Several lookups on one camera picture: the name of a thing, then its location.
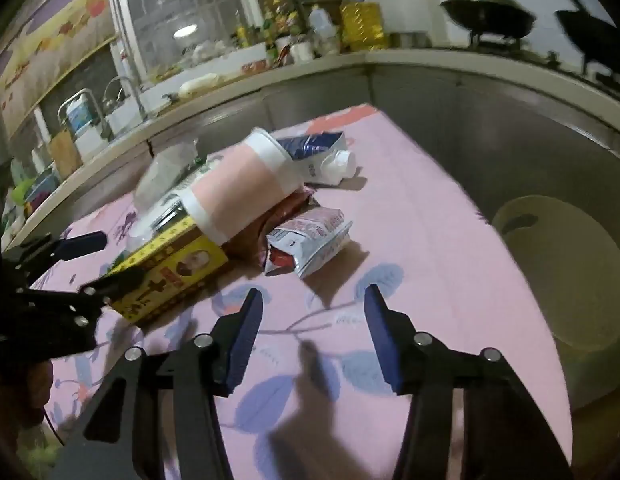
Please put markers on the white snack packet red print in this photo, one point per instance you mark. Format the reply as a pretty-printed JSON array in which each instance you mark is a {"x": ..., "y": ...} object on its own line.
[{"x": 310, "y": 240}]

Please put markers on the red-brown snack packet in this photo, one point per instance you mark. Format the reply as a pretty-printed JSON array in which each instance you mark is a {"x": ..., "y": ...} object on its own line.
[{"x": 275, "y": 212}]

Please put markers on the metal trash bin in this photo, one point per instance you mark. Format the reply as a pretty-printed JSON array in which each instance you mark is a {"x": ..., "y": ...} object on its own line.
[{"x": 555, "y": 270}]

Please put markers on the green and white packet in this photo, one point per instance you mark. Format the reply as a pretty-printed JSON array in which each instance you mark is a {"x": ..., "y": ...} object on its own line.
[{"x": 202, "y": 167}]

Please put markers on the metal faucet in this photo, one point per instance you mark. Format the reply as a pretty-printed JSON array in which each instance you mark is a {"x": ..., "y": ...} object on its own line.
[{"x": 82, "y": 120}]

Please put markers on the yellow cardboard box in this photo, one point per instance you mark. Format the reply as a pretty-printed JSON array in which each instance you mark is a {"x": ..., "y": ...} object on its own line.
[{"x": 175, "y": 270}]

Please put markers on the steel wok with lid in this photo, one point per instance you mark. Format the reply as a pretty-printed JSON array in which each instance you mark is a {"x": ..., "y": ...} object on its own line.
[{"x": 490, "y": 10}]

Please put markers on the fruit print wall poster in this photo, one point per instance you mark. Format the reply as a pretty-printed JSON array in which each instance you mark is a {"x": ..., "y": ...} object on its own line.
[{"x": 55, "y": 45}]

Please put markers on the yellow cooking oil bottle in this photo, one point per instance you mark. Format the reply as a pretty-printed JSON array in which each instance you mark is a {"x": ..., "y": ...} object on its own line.
[{"x": 362, "y": 22}]

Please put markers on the pink floral tablecloth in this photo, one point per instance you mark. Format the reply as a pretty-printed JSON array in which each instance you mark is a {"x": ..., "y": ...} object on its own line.
[{"x": 415, "y": 210}]

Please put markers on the cluster of seasoning packets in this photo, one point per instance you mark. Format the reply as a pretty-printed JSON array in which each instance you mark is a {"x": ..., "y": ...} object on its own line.
[{"x": 295, "y": 15}]

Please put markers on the pink and white paper cup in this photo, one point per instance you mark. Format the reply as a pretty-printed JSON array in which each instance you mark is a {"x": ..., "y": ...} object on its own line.
[{"x": 240, "y": 185}]

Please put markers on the blue and white milk carton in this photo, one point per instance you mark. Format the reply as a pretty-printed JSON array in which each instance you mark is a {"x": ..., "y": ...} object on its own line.
[{"x": 315, "y": 157}]

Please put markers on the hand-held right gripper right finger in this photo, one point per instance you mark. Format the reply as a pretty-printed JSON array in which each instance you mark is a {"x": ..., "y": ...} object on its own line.
[{"x": 382, "y": 342}]

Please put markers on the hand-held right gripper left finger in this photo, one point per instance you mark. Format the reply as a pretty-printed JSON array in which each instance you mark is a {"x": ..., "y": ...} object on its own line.
[{"x": 244, "y": 342}]

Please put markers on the black wok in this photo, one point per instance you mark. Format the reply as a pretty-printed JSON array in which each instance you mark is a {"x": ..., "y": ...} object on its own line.
[{"x": 585, "y": 30}]

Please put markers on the clear plastic bottle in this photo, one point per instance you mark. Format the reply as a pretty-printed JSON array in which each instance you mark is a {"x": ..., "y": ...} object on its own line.
[{"x": 322, "y": 30}]

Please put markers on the barred kitchen window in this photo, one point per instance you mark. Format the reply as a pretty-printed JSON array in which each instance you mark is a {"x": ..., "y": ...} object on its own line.
[{"x": 185, "y": 5}]

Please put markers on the wooden cutting board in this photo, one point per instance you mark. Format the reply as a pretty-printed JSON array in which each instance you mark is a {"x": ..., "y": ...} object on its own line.
[{"x": 65, "y": 152}]

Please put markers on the clear plastic bag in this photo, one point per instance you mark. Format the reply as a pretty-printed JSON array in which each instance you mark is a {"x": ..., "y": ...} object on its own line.
[{"x": 162, "y": 175}]

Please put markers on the gas stove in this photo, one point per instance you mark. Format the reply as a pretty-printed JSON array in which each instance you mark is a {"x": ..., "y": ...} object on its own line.
[{"x": 565, "y": 67}]

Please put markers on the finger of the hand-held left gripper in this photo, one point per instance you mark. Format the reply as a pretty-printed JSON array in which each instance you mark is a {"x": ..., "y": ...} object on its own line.
[
  {"x": 82, "y": 244},
  {"x": 117, "y": 284}
]

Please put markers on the steel sink faucet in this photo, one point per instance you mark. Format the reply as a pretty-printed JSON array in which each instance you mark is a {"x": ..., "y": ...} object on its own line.
[{"x": 127, "y": 92}]

